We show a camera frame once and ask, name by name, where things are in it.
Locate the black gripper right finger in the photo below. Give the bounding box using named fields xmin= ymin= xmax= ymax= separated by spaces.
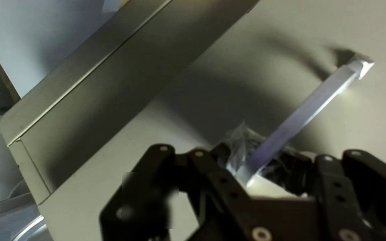
xmin=264 ymin=149 xmax=386 ymax=241

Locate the beige metal file cabinet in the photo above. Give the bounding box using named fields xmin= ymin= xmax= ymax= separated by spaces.
xmin=0 ymin=0 xmax=262 ymax=208

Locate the beige drawer with labelholder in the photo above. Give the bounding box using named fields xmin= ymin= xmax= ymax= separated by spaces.
xmin=36 ymin=0 xmax=386 ymax=241

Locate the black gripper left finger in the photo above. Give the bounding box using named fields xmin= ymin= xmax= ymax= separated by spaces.
xmin=99 ymin=144 xmax=268 ymax=241

